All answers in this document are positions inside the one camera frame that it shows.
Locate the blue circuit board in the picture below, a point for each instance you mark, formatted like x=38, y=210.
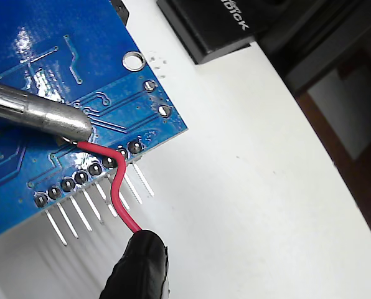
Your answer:
x=79, y=31

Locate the silver soldering iron tip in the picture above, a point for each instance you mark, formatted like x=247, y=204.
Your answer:
x=48, y=116

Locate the black box with white print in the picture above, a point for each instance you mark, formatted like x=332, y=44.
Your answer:
x=210, y=28

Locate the dark furniture frame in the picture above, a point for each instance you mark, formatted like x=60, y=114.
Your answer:
x=322, y=40

